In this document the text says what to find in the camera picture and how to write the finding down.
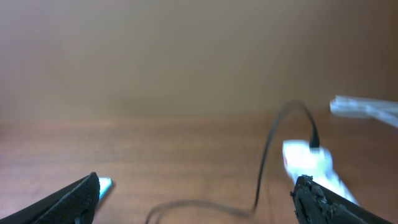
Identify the black USB charging cable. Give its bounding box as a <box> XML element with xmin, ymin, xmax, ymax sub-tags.
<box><xmin>144</xmin><ymin>99</ymin><xmax>321</xmax><ymax>224</ymax></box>

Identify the white power strip cord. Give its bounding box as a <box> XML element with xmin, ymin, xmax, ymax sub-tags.
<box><xmin>329</xmin><ymin>95</ymin><xmax>398</xmax><ymax>129</ymax></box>

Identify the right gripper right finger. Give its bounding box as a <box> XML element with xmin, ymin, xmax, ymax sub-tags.
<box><xmin>290</xmin><ymin>175</ymin><xmax>392</xmax><ymax>224</ymax></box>

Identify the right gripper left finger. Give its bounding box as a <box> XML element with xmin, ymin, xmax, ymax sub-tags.
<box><xmin>1</xmin><ymin>172</ymin><xmax>100</xmax><ymax>224</ymax></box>

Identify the white power strip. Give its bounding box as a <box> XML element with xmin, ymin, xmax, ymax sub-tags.
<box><xmin>323</xmin><ymin>170</ymin><xmax>359</xmax><ymax>205</ymax></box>

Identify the white USB charger adapter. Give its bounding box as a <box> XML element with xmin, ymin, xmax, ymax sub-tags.
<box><xmin>282</xmin><ymin>140</ymin><xmax>333</xmax><ymax>183</ymax></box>

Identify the turquoise screen Galaxy smartphone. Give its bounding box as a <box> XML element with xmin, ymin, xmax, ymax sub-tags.
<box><xmin>99</xmin><ymin>177</ymin><xmax>113</xmax><ymax>201</ymax></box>

